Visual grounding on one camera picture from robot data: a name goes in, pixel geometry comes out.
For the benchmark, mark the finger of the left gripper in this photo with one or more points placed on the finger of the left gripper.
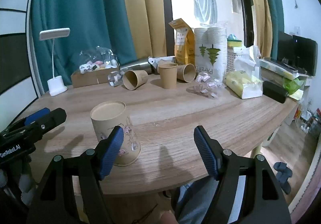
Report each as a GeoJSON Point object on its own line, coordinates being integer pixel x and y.
{"type": "Point", "coordinates": [49, 120]}
{"type": "Point", "coordinates": [35, 116]}

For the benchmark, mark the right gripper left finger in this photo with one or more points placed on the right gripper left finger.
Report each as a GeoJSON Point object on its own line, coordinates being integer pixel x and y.
{"type": "Point", "coordinates": [54, 200]}

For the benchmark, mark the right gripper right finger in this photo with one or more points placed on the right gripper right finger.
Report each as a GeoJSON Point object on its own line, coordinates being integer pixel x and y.
{"type": "Point", "coordinates": [263, 200]}

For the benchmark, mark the brown cup lying left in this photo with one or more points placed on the brown cup lying left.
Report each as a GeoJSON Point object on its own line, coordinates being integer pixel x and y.
{"type": "Point", "coordinates": [134, 79]}

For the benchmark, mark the brown cup lying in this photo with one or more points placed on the brown cup lying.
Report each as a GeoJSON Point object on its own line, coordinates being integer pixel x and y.
{"type": "Point", "coordinates": [186, 72]}
{"type": "Point", "coordinates": [134, 79]}

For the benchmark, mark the brown cup at back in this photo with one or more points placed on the brown cup at back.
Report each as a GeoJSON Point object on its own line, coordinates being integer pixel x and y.
{"type": "Point", "coordinates": [160, 63]}

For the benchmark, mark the upright plain brown cup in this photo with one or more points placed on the upright plain brown cup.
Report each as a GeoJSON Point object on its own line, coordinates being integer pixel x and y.
{"type": "Point", "coordinates": [168, 75]}

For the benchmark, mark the brown cup lying behind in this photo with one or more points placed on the brown cup lying behind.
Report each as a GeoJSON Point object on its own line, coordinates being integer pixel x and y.
{"type": "Point", "coordinates": [186, 72]}

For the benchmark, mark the white paper cup pack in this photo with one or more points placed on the white paper cup pack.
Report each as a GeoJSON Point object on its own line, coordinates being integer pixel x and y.
{"type": "Point", "coordinates": [211, 51]}

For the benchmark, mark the dark blue slippers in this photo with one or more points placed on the dark blue slippers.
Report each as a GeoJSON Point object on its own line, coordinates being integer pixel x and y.
{"type": "Point", "coordinates": [282, 176]}

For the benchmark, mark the brown cardboard box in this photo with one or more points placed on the brown cardboard box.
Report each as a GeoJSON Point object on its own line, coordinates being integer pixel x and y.
{"type": "Point", "coordinates": [91, 78]}

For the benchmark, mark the clear bag of toys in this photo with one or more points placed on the clear bag of toys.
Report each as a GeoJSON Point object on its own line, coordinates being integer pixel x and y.
{"type": "Point", "coordinates": [97, 59]}

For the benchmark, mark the small clear packet left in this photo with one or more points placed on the small clear packet left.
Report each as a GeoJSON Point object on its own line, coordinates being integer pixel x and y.
{"type": "Point", "coordinates": [116, 78]}

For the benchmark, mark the black glasses case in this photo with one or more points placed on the black glasses case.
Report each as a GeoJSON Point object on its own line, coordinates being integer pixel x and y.
{"type": "Point", "coordinates": [274, 92]}

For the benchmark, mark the steel thermos bottle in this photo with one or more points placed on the steel thermos bottle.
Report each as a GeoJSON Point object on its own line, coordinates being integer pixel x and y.
{"type": "Point", "coordinates": [141, 64]}

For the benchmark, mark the yellow tissue pack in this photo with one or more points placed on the yellow tissue pack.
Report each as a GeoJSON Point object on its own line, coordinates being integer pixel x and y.
{"type": "Point", "coordinates": [244, 85]}

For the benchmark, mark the green plastic bag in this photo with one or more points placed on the green plastic bag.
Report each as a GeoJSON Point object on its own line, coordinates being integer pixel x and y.
{"type": "Point", "coordinates": [291, 86]}

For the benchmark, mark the teal curtain left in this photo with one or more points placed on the teal curtain left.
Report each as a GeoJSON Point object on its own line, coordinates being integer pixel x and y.
{"type": "Point", "coordinates": [61, 29]}

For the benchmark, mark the teal curtain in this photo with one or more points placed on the teal curtain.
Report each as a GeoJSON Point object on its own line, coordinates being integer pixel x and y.
{"type": "Point", "coordinates": [61, 29]}
{"type": "Point", "coordinates": [277, 22]}

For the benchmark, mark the stack of books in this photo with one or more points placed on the stack of books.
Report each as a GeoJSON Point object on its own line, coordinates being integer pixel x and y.
{"type": "Point", "coordinates": [276, 73]}

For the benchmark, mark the white plastic bag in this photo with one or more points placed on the white plastic bag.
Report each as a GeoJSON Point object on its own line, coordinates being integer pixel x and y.
{"type": "Point", "coordinates": [249, 61]}

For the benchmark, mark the white perforated basket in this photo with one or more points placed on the white perforated basket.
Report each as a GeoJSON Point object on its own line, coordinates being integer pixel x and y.
{"type": "Point", "coordinates": [233, 53]}

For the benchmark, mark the black monitor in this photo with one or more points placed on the black monitor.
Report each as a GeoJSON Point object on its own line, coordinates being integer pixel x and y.
{"type": "Point", "coordinates": [298, 52]}

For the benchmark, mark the yellow paper bag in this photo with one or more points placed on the yellow paper bag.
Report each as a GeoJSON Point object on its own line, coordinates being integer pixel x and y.
{"type": "Point", "coordinates": [184, 42]}

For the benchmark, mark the yellow green sponge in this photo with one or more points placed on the yellow green sponge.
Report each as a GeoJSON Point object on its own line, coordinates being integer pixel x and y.
{"type": "Point", "coordinates": [234, 43]}

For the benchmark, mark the mustard curtain left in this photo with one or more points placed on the mustard curtain left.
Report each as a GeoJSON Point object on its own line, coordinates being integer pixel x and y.
{"type": "Point", "coordinates": [147, 24]}

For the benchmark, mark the mustard curtain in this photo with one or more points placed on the mustard curtain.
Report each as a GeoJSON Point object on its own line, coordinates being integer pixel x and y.
{"type": "Point", "coordinates": [147, 24]}
{"type": "Point", "coordinates": [263, 31]}

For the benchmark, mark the mustard curtain right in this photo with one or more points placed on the mustard curtain right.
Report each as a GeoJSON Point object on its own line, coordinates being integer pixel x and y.
{"type": "Point", "coordinates": [263, 31]}

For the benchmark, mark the teal curtain right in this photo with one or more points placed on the teal curtain right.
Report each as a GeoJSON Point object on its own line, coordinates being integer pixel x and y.
{"type": "Point", "coordinates": [277, 22]}

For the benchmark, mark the hanging blue towel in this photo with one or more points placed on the hanging blue towel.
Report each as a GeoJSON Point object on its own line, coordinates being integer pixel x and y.
{"type": "Point", "coordinates": [205, 11]}

